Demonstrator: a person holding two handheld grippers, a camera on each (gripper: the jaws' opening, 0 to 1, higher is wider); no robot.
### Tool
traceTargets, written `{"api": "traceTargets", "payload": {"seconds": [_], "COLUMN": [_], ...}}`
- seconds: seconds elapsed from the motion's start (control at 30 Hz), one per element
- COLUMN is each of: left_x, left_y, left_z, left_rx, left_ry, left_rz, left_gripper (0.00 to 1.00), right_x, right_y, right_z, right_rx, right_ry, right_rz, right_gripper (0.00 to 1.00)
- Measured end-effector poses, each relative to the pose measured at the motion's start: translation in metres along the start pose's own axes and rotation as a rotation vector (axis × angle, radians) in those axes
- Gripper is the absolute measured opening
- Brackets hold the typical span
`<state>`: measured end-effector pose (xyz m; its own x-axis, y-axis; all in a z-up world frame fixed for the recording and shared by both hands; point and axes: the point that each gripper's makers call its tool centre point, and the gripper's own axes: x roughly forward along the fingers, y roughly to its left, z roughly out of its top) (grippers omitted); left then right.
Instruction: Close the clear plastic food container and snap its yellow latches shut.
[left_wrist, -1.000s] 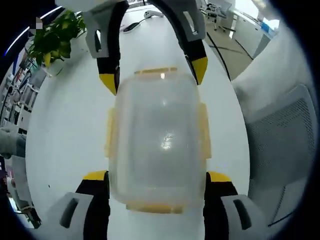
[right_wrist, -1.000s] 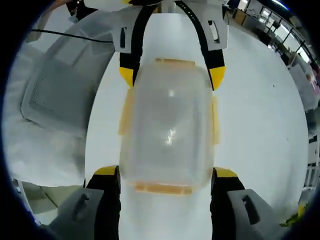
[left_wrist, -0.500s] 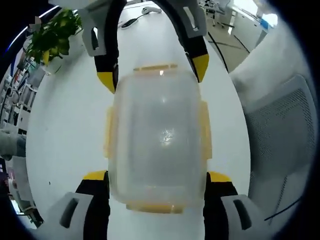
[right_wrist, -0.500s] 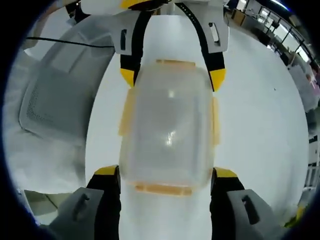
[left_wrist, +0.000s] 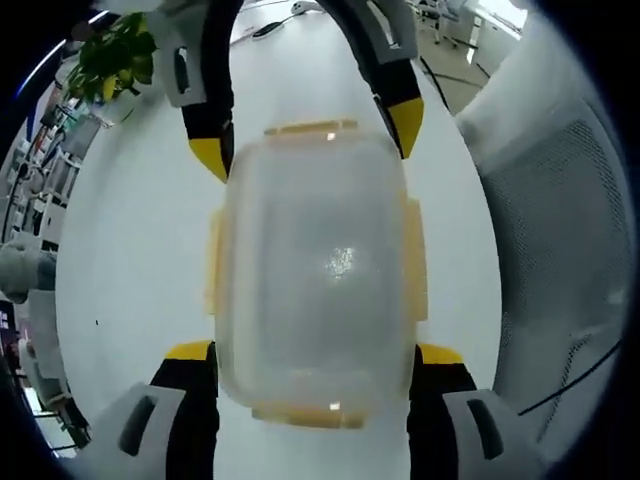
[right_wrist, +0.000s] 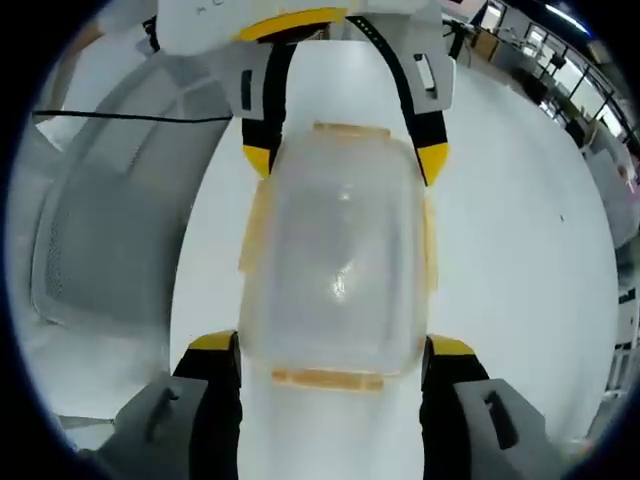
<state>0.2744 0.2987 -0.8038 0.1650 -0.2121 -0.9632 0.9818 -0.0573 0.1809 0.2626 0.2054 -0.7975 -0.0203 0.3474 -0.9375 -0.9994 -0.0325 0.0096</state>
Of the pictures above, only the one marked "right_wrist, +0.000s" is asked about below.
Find grey mesh office chair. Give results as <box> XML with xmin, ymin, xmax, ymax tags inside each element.
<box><xmin>29</xmin><ymin>54</ymin><xmax>236</xmax><ymax>326</ymax></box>

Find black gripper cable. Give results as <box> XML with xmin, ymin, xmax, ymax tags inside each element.
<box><xmin>32</xmin><ymin>109</ymin><xmax>235</xmax><ymax>125</ymax></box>

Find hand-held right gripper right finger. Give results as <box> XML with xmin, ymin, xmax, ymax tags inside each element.
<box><xmin>418</xmin><ymin>334</ymin><xmax>549</xmax><ymax>480</ymax></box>

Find clear plastic box yellow buckles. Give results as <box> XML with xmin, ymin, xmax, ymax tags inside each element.
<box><xmin>235</xmin><ymin>121</ymin><xmax>442</xmax><ymax>397</ymax></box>

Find brown cardboard box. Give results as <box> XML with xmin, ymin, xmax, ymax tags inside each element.
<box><xmin>471</xmin><ymin>25</ymin><xmax>501</xmax><ymax>65</ymax></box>

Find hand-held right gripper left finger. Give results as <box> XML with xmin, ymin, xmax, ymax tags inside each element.
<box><xmin>79</xmin><ymin>329</ymin><xmax>245</xmax><ymax>480</ymax></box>

